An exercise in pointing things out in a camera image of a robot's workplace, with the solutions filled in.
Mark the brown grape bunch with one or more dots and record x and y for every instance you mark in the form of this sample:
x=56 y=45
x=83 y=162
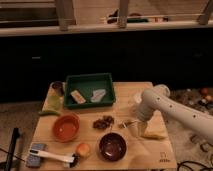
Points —
x=103 y=123

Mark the dark purple bowl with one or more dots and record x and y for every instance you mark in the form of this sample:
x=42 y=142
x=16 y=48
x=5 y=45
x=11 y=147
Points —
x=112 y=147

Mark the blue sponge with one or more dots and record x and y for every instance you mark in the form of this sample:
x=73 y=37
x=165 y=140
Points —
x=34 y=161

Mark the green pea pod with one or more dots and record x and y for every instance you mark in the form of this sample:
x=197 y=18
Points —
x=48 y=112

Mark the beige block in tray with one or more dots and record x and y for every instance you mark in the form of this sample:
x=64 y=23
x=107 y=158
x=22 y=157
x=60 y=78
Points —
x=78 y=97

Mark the orange fruit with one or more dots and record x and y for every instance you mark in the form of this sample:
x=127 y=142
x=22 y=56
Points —
x=83 y=150

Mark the yellow banana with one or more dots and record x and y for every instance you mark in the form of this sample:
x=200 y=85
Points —
x=153 y=136

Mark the white handled brush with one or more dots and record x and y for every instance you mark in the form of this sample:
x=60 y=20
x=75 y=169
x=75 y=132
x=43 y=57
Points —
x=70 y=160

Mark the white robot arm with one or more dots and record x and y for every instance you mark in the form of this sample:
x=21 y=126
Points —
x=157 y=98

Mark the green plastic tray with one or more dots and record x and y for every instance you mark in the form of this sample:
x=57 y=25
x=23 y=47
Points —
x=86 y=85

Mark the orange red bowl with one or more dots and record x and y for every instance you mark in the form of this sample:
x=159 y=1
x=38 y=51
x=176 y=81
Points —
x=66 y=128

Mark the white cloth in tray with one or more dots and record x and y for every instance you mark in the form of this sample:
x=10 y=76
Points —
x=98 y=95

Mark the white cup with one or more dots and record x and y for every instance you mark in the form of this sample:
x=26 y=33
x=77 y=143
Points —
x=137 y=98

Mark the black stand left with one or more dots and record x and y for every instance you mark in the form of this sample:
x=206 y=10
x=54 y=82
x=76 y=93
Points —
x=7 y=165

